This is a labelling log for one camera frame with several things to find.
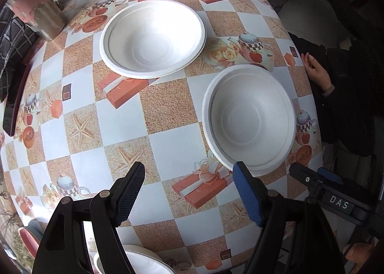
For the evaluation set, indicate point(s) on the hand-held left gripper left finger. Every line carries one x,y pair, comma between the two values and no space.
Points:
129,196

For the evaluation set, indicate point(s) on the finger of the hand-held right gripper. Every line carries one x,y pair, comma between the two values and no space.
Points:
306,176
330,175

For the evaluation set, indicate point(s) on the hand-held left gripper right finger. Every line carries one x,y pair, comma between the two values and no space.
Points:
247,196

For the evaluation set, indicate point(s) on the white paper bowl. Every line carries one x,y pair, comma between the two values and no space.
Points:
249,118
150,265
153,40

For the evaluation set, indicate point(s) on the person's right hand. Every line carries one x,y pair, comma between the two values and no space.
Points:
360,253

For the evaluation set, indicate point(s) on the pink plastic seat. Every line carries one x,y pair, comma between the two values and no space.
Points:
28,238

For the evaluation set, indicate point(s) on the black red-edged case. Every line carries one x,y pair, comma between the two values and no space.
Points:
13,109

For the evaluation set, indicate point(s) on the grey checked cloth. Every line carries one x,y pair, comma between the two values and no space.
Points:
15,43

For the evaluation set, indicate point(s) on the pink peeling metal thermos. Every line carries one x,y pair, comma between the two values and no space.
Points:
45,19

